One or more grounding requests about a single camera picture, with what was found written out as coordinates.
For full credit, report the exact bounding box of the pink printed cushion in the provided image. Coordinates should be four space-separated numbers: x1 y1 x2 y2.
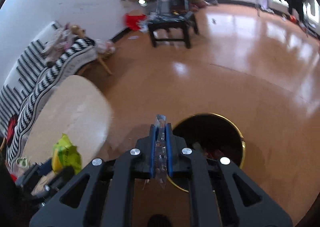
42 26 75 61

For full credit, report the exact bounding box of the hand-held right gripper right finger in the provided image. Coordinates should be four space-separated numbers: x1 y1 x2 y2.
164 122 293 227

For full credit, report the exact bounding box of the red cushion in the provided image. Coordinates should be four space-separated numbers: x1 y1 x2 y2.
6 114 19 142

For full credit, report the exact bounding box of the black white striped sofa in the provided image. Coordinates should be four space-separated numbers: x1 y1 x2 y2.
0 21 97 165

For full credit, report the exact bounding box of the beige plush toy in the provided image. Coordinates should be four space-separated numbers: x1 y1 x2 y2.
67 24 87 39

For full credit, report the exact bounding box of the clear plastic wrapper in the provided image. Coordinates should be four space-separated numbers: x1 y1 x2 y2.
154 114 168 189

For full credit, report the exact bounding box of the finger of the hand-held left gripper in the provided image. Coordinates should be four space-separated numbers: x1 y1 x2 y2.
50 166 75 189
37 158 54 178

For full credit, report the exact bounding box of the black bin with gold rim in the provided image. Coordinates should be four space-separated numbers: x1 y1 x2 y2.
166 113 246 192

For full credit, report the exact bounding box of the wooden frame sofa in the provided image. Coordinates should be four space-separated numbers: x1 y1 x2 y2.
80 51 113 75

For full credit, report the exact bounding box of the red bag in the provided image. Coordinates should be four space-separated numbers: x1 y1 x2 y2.
125 13 148 32

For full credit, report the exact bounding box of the black side table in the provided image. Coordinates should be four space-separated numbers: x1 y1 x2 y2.
147 13 199 49

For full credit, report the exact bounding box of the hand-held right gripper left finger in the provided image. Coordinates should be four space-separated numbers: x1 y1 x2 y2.
29 123 160 227

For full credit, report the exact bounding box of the yellow green snack packet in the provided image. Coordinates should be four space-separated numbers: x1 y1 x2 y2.
52 133 82 174

